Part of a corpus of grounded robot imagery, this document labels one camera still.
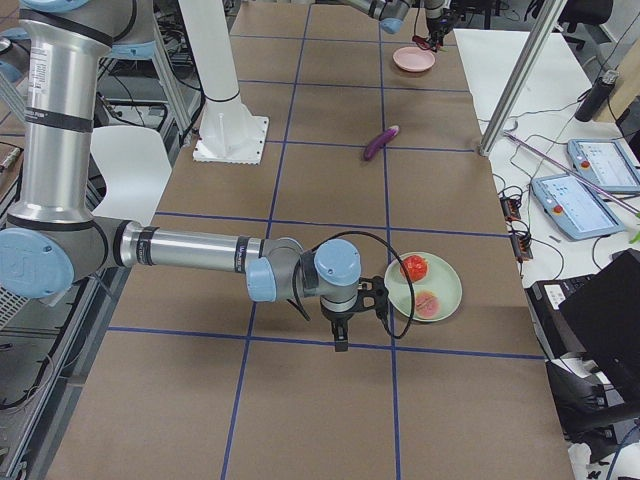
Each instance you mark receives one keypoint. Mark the orange circuit board upper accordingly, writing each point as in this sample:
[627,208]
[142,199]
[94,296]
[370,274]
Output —
[510,206]

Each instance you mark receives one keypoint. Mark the orange circuit board lower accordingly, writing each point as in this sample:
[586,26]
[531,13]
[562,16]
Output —
[521,245]

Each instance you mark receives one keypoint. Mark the black water bottle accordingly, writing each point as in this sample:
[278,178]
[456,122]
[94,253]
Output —
[593,100]

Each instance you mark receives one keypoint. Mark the teach pendant tablet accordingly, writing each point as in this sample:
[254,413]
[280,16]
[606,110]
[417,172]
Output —
[606,163]
[577,211]

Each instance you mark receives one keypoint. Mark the white pedestal column base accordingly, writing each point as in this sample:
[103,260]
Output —
[228,131]

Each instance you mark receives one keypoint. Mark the orange circuit board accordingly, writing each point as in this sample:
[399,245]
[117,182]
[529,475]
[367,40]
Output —
[521,245]
[510,206]

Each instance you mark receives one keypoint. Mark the far teach pendant tablet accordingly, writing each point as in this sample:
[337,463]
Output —
[606,163]

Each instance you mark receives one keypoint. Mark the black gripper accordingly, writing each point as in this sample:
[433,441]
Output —
[438,21]
[335,317]

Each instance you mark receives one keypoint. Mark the black laptop computer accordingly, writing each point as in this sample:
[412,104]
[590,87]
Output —
[597,315]

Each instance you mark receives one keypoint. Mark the green plate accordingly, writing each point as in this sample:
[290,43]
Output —
[442,280]

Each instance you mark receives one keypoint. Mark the peach toy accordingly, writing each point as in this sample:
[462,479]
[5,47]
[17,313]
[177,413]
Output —
[427,305]

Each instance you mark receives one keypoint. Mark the purple eggplant toy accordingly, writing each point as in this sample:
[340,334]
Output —
[379,142]

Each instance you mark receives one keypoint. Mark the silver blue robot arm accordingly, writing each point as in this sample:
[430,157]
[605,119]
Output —
[53,240]
[391,15]

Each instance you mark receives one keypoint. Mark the pink plate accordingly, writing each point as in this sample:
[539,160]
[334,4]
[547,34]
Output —
[413,59]

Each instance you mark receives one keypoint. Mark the red pomegranate toy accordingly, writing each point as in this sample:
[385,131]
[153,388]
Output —
[414,268]

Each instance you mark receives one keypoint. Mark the aluminium frame post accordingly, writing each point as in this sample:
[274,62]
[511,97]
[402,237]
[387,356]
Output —
[533,46]

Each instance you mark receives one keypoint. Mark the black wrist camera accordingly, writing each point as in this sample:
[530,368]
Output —
[373,295]

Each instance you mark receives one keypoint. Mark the white plastic chair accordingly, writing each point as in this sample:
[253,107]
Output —
[135,166]

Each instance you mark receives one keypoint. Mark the red chili pepper toy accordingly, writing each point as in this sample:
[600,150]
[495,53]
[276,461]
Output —
[421,42]

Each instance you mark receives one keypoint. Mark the near teach pendant tablet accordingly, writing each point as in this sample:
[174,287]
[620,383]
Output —
[577,211]

